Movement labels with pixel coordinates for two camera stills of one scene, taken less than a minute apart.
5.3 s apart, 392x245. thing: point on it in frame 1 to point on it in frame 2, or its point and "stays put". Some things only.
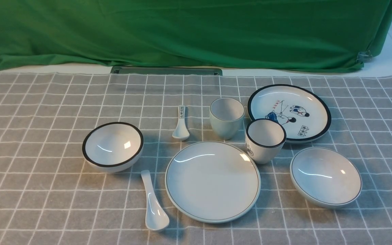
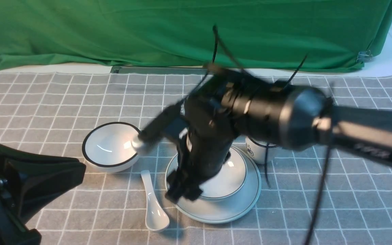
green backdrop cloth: (330, 35) stays put
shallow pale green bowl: (325, 177) to (228, 180)
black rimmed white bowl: (112, 147) stays put
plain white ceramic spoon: (157, 217) stays put
